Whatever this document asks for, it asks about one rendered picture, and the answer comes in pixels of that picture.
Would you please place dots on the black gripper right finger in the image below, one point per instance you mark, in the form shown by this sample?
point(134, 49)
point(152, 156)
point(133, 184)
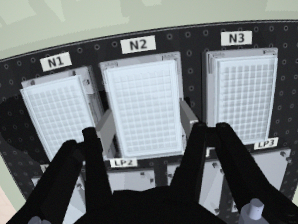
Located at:
point(257, 201)

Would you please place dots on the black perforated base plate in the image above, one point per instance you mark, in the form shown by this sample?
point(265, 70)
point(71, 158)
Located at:
point(23, 152)

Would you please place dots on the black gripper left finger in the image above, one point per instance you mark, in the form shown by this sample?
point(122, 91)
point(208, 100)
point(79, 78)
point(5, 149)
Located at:
point(49, 200)

